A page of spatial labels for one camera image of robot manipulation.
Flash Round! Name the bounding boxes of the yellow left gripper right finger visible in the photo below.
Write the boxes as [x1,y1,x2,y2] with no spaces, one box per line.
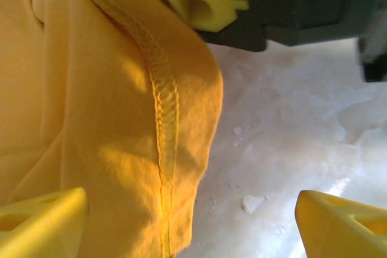
[294,190,387,258]

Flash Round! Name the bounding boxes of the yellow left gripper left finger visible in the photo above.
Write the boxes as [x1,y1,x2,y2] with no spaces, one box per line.
[0,187,89,258]

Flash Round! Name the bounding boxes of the yellow-orange t-shirt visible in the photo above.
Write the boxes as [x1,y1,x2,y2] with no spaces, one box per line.
[0,0,225,258]

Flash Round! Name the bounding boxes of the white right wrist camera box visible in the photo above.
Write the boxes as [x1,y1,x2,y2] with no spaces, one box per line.
[358,27,387,83]

